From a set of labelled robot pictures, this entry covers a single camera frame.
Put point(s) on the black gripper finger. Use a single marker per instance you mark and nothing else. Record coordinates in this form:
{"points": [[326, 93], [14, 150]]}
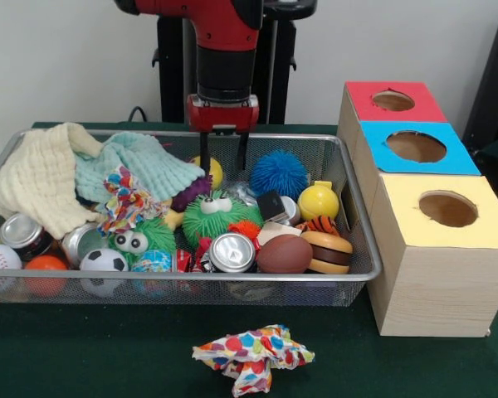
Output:
{"points": [[242, 151], [205, 153]]}

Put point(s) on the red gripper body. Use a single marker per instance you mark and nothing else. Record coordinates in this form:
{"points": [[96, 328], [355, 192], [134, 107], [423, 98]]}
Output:
{"points": [[222, 116]]}

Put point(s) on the teal knitted cloth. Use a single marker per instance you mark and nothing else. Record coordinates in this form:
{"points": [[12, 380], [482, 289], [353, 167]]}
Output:
{"points": [[149, 159]]}

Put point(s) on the polka dot cloth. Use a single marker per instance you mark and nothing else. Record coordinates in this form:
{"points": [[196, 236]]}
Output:
{"points": [[253, 348], [128, 203]]}

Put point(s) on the cream knitted cloth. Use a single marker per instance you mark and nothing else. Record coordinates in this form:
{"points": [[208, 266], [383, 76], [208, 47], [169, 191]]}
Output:
{"points": [[37, 178]]}

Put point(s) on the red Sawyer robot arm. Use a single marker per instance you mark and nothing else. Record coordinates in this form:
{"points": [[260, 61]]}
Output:
{"points": [[224, 33]]}

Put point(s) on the shallow clear mesh bin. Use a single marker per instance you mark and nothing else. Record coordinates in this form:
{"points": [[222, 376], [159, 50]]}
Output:
{"points": [[323, 295]]}

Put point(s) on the wooden box with three holes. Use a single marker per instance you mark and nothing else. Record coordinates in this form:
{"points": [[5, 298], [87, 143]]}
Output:
{"points": [[440, 282]]}

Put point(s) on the yellow smiley ball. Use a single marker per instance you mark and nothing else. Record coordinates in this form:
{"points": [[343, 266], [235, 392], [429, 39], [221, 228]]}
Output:
{"points": [[216, 170]]}

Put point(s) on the small blue spiky ball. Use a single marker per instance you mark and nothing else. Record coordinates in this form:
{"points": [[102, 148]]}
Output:
{"points": [[278, 172]]}

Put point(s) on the small green spiky ball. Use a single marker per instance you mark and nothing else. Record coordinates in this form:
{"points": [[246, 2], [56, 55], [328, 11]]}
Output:
{"points": [[216, 224]]}

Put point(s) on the green spiky ball with eyes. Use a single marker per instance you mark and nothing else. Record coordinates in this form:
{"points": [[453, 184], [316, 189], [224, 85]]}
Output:
{"points": [[157, 240]]}

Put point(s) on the brown toy football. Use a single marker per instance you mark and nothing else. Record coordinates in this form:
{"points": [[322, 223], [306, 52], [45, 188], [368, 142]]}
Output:
{"points": [[284, 253]]}

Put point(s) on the wooden burger toy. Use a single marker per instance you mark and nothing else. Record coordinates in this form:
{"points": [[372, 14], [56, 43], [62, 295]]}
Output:
{"points": [[328, 253]]}

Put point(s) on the black and white soccer ball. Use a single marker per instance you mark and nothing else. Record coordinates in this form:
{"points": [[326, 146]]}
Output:
{"points": [[103, 261]]}

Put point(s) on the black upright panel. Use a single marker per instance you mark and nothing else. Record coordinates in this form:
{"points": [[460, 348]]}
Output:
{"points": [[494, 83]]}

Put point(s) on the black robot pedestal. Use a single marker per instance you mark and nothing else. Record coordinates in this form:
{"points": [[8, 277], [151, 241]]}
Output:
{"points": [[284, 83]]}

